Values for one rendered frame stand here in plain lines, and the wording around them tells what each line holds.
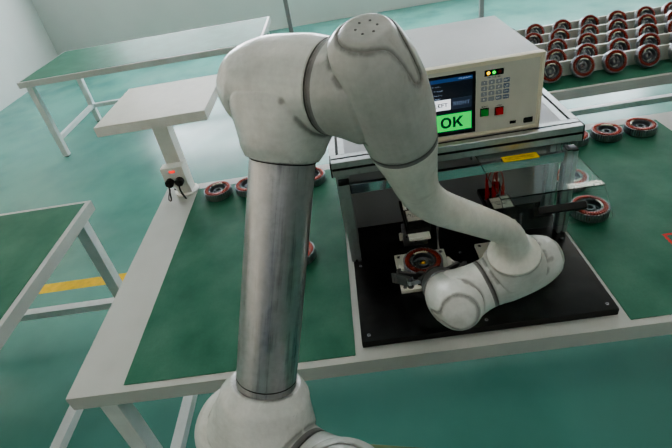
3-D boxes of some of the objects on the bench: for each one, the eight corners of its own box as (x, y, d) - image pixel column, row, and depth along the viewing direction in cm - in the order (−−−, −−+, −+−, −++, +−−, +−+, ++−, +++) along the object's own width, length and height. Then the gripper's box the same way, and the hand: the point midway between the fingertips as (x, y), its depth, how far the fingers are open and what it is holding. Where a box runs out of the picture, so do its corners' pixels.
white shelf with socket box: (242, 223, 174) (204, 110, 149) (146, 237, 176) (92, 128, 151) (252, 174, 203) (222, 73, 178) (170, 187, 206) (128, 88, 180)
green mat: (355, 355, 119) (355, 355, 119) (123, 385, 122) (123, 385, 122) (339, 167, 197) (339, 167, 197) (198, 189, 200) (198, 189, 200)
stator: (447, 279, 131) (447, 269, 129) (408, 285, 131) (407, 275, 129) (437, 252, 140) (437, 243, 138) (400, 258, 140) (399, 249, 138)
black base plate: (618, 314, 117) (619, 308, 115) (362, 347, 120) (361, 342, 119) (542, 206, 156) (542, 200, 154) (351, 233, 159) (350, 228, 158)
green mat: (893, 285, 111) (893, 285, 111) (630, 319, 115) (630, 319, 115) (655, 119, 190) (655, 119, 189) (503, 143, 193) (503, 142, 193)
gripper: (390, 308, 111) (382, 285, 133) (494, 291, 111) (470, 271, 132) (385, 277, 111) (378, 259, 132) (490, 260, 110) (466, 245, 132)
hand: (425, 266), depth 131 cm, fingers open, 13 cm apart
